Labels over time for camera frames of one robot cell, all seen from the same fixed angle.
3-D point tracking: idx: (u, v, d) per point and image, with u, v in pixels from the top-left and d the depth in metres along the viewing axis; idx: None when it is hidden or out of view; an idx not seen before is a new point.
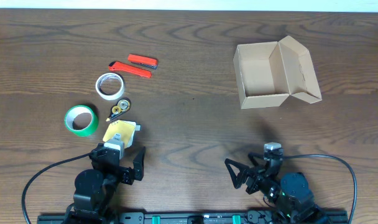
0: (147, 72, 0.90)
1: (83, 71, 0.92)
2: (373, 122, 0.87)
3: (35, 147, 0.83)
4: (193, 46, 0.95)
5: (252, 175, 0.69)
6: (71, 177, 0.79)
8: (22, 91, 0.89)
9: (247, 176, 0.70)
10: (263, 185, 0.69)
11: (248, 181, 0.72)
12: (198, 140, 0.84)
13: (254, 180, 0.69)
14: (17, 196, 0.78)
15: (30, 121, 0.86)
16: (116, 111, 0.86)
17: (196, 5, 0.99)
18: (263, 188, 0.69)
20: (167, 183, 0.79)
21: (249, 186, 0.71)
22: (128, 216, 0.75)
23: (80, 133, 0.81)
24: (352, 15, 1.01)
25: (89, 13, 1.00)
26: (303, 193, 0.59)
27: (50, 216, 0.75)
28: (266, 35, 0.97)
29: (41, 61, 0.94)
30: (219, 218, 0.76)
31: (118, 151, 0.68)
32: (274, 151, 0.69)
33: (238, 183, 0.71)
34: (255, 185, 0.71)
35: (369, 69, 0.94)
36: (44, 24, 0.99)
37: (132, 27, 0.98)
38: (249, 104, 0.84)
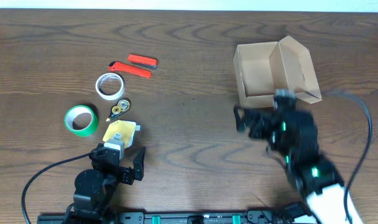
0: (147, 72, 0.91)
1: (83, 71, 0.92)
2: (373, 122, 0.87)
3: (35, 147, 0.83)
4: (193, 46, 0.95)
5: (253, 119, 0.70)
6: (71, 177, 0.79)
8: (22, 91, 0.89)
9: (250, 119, 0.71)
10: (267, 130, 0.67)
11: (250, 124, 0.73)
12: (198, 140, 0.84)
13: (257, 124, 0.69)
14: (17, 196, 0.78)
15: (30, 121, 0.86)
16: (116, 111, 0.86)
17: (196, 5, 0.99)
18: (267, 132, 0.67)
20: (167, 183, 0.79)
21: (252, 129, 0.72)
22: (128, 216, 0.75)
23: (80, 133, 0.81)
24: (352, 15, 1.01)
25: (89, 13, 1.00)
26: (305, 125, 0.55)
27: (49, 216, 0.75)
28: (266, 35, 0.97)
29: (41, 61, 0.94)
30: (219, 218, 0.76)
31: (118, 151, 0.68)
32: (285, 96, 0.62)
33: (240, 124, 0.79)
34: (259, 129, 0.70)
35: (369, 69, 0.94)
36: (44, 24, 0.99)
37: (132, 27, 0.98)
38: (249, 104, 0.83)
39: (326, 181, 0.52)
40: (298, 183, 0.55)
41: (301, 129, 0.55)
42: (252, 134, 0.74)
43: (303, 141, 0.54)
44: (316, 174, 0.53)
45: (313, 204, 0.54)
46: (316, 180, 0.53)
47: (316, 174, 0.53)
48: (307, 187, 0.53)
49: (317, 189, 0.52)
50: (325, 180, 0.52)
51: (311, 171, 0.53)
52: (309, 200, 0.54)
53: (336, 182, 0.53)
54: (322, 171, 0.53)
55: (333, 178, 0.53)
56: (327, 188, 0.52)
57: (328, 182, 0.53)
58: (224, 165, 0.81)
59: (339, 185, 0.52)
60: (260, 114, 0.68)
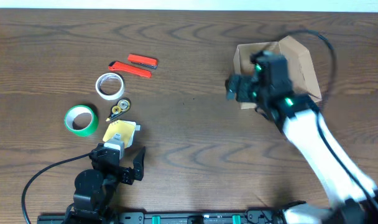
0: (147, 72, 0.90)
1: (83, 71, 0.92)
2: (373, 122, 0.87)
3: (35, 147, 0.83)
4: (193, 46, 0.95)
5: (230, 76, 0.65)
6: (71, 177, 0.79)
8: (22, 91, 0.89)
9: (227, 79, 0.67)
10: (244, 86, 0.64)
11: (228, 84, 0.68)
12: (198, 140, 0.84)
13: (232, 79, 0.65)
14: (17, 196, 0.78)
15: (30, 121, 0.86)
16: (116, 111, 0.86)
17: (196, 5, 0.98)
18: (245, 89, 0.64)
20: (167, 183, 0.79)
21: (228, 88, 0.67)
22: (128, 216, 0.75)
23: (79, 133, 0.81)
24: (352, 15, 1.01)
25: (89, 13, 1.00)
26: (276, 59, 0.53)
27: (50, 216, 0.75)
28: (266, 35, 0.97)
29: (41, 61, 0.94)
30: (219, 218, 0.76)
31: (118, 151, 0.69)
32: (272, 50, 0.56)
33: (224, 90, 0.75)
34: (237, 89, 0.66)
35: (369, 69, 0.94)
36: (44, 24, 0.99)
37: (132, 27, 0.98)
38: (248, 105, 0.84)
39: (303, 111, 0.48)
40: (275, 116, 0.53)
41: (273, 65, 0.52)
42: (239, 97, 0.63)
43: (275, 76, 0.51)
44: (290, 102, 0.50)
45: (288, 127, 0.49)
46: (290, 108, 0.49)
47: (291, 103, 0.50)
48: (282, 116, 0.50)
49: (291, 116, 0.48)
50: (301, 106, 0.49)
51: (285, 101, 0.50)
52: (286, 130, 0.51)
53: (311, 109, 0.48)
54: (296, 99, 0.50)
55: (306, 105, 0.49)
56: (303, 114, 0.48)
57: (301, 108, 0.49)
58: (224, 165, 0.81)
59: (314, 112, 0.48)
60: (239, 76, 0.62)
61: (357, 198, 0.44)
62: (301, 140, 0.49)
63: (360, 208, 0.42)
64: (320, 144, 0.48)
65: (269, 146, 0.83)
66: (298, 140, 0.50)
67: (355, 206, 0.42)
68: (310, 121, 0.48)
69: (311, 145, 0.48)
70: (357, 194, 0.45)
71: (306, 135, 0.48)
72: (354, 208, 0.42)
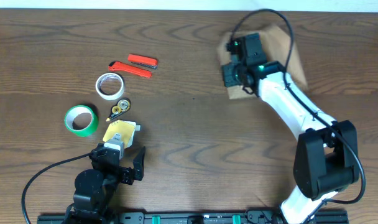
0: (147, 72, 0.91)
1: (83, 71, 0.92)
2: (373, 122, 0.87)
3: (35, 147, 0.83)
4: (193, 46, 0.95)
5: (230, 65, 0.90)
6: (71, 177, 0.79)
8: (22, 91, 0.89)
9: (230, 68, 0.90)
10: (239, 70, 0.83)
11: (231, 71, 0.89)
12: (198, 140, 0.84)
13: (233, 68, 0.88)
14: (17, 196, 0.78)
15: (30, 120, 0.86)
16: (116, 111, 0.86)
17: (196, 5, 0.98)
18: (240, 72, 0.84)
20: (167, 183, 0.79)
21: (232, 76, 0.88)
22: (128, 216, 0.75)
23: (80, 133, 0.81)
24: (353, 15, 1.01)
25: (89, 13, 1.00)
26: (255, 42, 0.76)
27: (49, 216, 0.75)
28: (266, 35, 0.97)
29: (41, 61, 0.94)
30: (219, 218, 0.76)
31: (118, 151, 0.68)
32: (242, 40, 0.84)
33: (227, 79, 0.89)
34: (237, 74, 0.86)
35: (369, 69, 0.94)
36: (44, 24, 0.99)
37: (132, 27, 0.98)
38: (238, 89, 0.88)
39: (270, 70, 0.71)
40: (249, 80, 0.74)
41: (246, 41, 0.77)
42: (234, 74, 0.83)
43: (250, 50, 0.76)
44: (262, 67, 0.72)
45: (263, 86, 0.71)
46: (261, 71, 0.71)
47: (262, 68, 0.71)
48: (255, 79, 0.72)
49: (262, 77, 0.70)
50: (269, 70, 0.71)
51: (258, 68, 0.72)
52: (261, 90, 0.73)
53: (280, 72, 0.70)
54: (267, 65, 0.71)
55: (275, 68, 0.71)
56: (271, 75, 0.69)
57: (270, 71, 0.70)
58: (224, 165, 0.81)
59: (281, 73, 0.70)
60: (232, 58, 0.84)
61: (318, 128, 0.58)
62: (267, 91, 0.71)
63: (316, 138, 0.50)
64: (283, 91, 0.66)
65: (269, 147, 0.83)
66: (268, 91, 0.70)
67: (314, 134, 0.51)
68: (277, 77, 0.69)
69: (278, 93, 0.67)
70: (318, 127, 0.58)
71: (273, 84, 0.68)
72: (313, 134, 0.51)
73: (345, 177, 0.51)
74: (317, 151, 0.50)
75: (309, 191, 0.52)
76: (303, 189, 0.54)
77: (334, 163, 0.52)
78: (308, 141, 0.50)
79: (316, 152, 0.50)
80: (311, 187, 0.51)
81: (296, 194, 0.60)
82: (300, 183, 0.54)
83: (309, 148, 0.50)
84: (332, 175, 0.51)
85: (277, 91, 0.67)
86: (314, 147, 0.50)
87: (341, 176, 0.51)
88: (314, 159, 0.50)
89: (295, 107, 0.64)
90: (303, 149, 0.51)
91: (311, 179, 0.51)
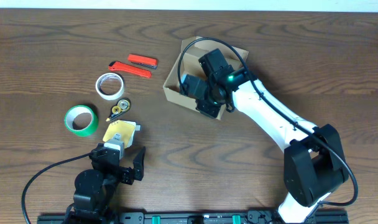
0: (147, 72, 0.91)
1: (83, 71, 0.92)
2: (373, 122, 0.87)
3: (35, 147, 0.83)
4: None
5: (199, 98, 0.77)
6: (71, 177, 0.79)
8: (22, 91, 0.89)
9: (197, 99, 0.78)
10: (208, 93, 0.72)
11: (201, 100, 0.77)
12: (198, 140, 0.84)
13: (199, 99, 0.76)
14: (17, 196, 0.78)
15: (30, 121, 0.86)
16: (116, 111, 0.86)
17: (196, 5, 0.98)
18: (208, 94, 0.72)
20: (167, 183, 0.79)
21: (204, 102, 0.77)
22: (128, 216, 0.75)
23: (79, 133, 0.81)
24: (352, 15, 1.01)
25: (89, 13, 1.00)
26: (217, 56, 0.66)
27: (49, 216, 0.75)
28: (266, 35, 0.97)
29: (41, 61, 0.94)
30: (219, 218, 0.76)
31: (118, 151, 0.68)
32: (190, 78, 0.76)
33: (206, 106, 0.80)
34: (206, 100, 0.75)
35: (368, 69, 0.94)
36: (44, 24, 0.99)
37: (132, 27, 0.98)
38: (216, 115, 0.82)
39: (241, 79, 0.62)
40: (222, 93, 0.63)
41: (209, 58, 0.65)
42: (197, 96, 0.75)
43: (214, 65, 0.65)
44: (231, 78, 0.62)
45: (239, 101, 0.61)
46: (232, 83, 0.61)
47: (232, 78, 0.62)
48: (227, 91, 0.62)
49: (234, 89, 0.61)
50: (239, 81, 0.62)
51: (227, 79, 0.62)
52: (235, 103, 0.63)
53: (247, 81, 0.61)
54: (235, 73, 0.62)
55: (244, 76, 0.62)
56: (243, 86, 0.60)
57: (242, 81, 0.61)
58: (224, 165, 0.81)
59: (250, 81, 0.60)
60: (191, 78, 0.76)
61: (301, 138, 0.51)
62: (245, 104, 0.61)
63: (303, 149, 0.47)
64: (259, 102, 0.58)
65: (269, 147, 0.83)
66: (244, 103, 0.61)
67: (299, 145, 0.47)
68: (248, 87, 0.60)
69: (255, 105, 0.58)
70: (301, 137, 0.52)
71: (245, 96, 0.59)
72: (298, 145, 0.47)
73: (337, 181, 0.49)
74: (305, 163, 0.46)
75: (304, 201, 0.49)
76: (296, 198, 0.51)
77: (323, 168, 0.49)
78: (293, 155, 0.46)
79: (304, 163, 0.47)
80: (304, 197, 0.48)
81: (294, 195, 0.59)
82: (292, 192, 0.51)
83: (297, 162, 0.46)
84: (323, 182, 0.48)
85: (256, 104, 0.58)
86: (301, 159, 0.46)
87: (332, 180, 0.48)
88: (303, 172, 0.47)
89: (275, 121, 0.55)
90: (290, 162, 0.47)
91: (303, 190, 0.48)
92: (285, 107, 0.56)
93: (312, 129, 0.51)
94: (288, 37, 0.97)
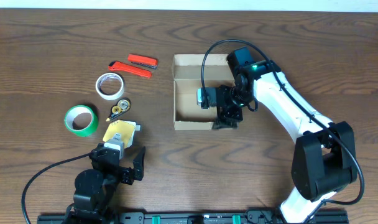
0: (147, 72, 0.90)
1: (83, 71, 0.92)
2: (373, 122, 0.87)
3: (35, 147, 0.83)
4: (193, 45, 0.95)
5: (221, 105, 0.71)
6: (71, 177, 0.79)
8: (21, 91, 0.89)
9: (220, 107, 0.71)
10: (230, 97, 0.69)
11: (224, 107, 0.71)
12: (198, 140, 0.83)
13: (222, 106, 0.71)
14: (17, 196, 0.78)
15: (30, 121, 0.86)
16: (116, 111, 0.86)
17: (196, 5, 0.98)
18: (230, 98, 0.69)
20: (167, 183, 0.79)
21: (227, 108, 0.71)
22: (128, 216, 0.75)
23: (80, 133, 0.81)
24: (353, 15, 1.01)
25: (89, 13, 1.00)
26: (244, 52, 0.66)
27: (49, 216, 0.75)
28: (266, 35, 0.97)
29: (41, 61, 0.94)
30: (219, 218, 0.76)
31: (118, 151, 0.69)
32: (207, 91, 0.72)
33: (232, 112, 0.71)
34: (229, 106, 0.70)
35: (368, 69, 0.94)
36: (44, 23, 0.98)
37: (132, 27, 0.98)
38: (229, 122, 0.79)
39: (264, 70, 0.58)
40: (243, 82, 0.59)
41: (237, 52, 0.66)
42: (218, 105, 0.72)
43: (240, 58, 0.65)
44: (255, 66, 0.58)
45: (258, 90, 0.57)
46: (255, 71, 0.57)
47: (255, 67, 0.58)
48: (249, 79, 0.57)
49: (256, 77, 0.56)
50: (263, 70, 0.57)
51: (250, 68, 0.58)
52: (253, 94, 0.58)
53: (271, 71, 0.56)
54: (258, 63, 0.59)
55: (267, 66, 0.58)
56: (266, 75, 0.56)
57: (264, 71, 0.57)
58: (225, 165, 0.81)
59: (272, 72, 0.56)
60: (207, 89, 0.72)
61: (315, 131, 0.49)
62: (263, 94, 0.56)
63: (316, 140, 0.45)
64: (278, 93, 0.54)
65: (269, 147, 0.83)
66: (262, 92, 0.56)
67: (313, 137, 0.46)
68: (270, 77, 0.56)
69: (273, 95, 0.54)
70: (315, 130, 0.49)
71: (266, 86, 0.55)
72: (311, 136, 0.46)
73: (344, 180, 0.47)
74: (317, 155, 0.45)
75: (308, 195, 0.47)
76: (300, 191, 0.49)
77: (333, 165, 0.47)
78: (306, 144, 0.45)
79: (314, 155, 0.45)
80: (309, 190, 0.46)
81: (295, 195, 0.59)
82: (297, 184, 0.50)
83: (308, 152, 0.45)
84: (332, 180, 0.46)
85: (275, 96, 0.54)
86: (313, 150, 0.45)
87: (340, 178, 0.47)
88: (312, 163, 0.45)
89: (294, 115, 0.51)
90: (301, 152, 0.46)
91: (309, 182, 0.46)
92: (304, 100, 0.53)
93: (327, 124, 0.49)
94: (288, 37, 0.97)
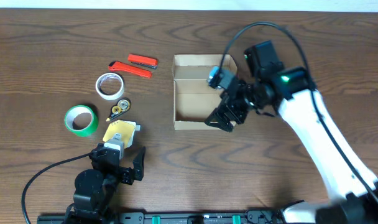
0: (147, 72, 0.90)
1: (83, 71, 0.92)
2: (373, 122, 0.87)
3: (35, 147, 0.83)
4: (193, 46, 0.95)
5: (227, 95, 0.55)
6: (71, 177, 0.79)
8: (21, 91, 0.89)
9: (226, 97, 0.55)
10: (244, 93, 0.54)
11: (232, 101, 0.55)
12: (198, 140, 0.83)
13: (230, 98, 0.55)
14: (16, 196, 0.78)
15: (30, 121, 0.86)
16: (116, 111, 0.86)
17: (196, 5, 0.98)
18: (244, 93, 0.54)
20: (167, 183, 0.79)
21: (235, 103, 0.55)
22: (128, 216, 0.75)
23: (79, 133, 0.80)
24: (353, 15, 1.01)
25: (89, 12, 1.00)
26: (268, 52, 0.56)
27: (49, 216, 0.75)
28: (266, 35, 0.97)
29: (41, 61, 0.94)
30: (219, 218, 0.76)
31: (118, 151, 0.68)
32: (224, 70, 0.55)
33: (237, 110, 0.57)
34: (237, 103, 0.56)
35: (369, 69, 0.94)
36: (44, 23, 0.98)
37: (132, 27, 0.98)
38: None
39: (295, 81, 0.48)
40: (268, 93, 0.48)
41: (259, 50, 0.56)
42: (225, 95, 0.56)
43: (263, 58, 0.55)
44: (286, 78, 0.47)
45: (286, 111, 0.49)
46: (285, 84, 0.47)
47: (286, 79, 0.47)
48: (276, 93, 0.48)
49: (287, 96, 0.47)
50: (296, 81, 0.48)
51: (280, 78, 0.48)
52: (280, 111, 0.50)
53: (306, 88, 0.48)
54: (290, 72, 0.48)
55: (302, 76, 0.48)
56: (299, 95, 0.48)
57: (298, 86, 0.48)
58: (225, 165, 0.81)
59: (309, 91, 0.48)
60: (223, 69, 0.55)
61: (359, 193, 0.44)
62: (297, 122, 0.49)
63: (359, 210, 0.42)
64: (316, 124, 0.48)
65: (269, 147, 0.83)
66: (294, 116, 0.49)
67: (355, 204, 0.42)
68: (308, 103, 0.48)
69: (308, 127, 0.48)
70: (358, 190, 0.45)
71: (302, 114, 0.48)
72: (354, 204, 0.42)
73: None
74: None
75: None
76: None
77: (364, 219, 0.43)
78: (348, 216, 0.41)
79: None
80: None
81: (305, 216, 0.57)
82: None
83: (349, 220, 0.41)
84: None
85: (310, 130, 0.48)
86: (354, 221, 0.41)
87: None
88: None
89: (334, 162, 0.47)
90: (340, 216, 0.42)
91: None
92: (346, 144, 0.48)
93: (372, 184, 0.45)
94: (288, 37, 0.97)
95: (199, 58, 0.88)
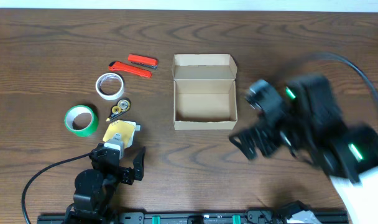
0: (147, 72, 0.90)
1: (83, 71, 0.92)
2: (373, 122, 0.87)
3: (35, 147, 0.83)
4: (193, 46, 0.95)
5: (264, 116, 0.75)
6: (71, 177, 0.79)
8: (21, 91, 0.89)
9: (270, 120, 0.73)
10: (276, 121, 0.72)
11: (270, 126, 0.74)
12: (198, 140, 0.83)
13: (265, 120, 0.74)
14: (16, 196, 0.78)
15: (30, 121, 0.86)
16: (116, 111, 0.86)
17: (196, 5, 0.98)
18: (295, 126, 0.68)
20: (167, 183, 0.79)
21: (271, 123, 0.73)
22: (128, 216, 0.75)
23: (79, 133, 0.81)
24: (353, 15, 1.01)
25: (89, 13, 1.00)
26: (325, 95, 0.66)
27: (49, 216, 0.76)
28: (266, 35, 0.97)
29: (41, 61, 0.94)
30: (219, 218, 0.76)
31: (118, 151, 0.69)
32: (262, 92, 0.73)
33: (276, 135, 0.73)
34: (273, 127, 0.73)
35: (368, 69, 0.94)
36: (44, 24, 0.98)
37: (132, 27, 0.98)
38: (228, 122, 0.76)
39: (368, 152, 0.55)
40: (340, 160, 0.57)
41: (311, 94, 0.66)
42: (279, 116, 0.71)
43: (316, 103, 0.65)
44: (360, 155, 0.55)
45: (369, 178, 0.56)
46: (347, 157, 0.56)
47: (356, 152, 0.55)
48: (351, 168, 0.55)
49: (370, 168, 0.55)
50: (363, 144, 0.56)
51: (354, 154, 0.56)
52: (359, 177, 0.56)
53: (377, 167, 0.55)
54: (363, 143, 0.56)
55: (368, 144, 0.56)
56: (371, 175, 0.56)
57: (371, 163, 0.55)
58: (225, 165, 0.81)
59: None
60: (273, 92, 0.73)
61: None
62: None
63: None
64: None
65: None
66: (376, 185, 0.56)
67: None
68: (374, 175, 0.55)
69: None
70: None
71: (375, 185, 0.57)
72: None
73: None
74: None
75: None
76: None
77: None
78: None
79: None
80: None
81: None
82: None
83: None
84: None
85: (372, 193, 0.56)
86: None
87: None
88: None
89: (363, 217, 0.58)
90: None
91: None
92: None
93: None
94: (288, 37, 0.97)
95: (199, 58, 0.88)
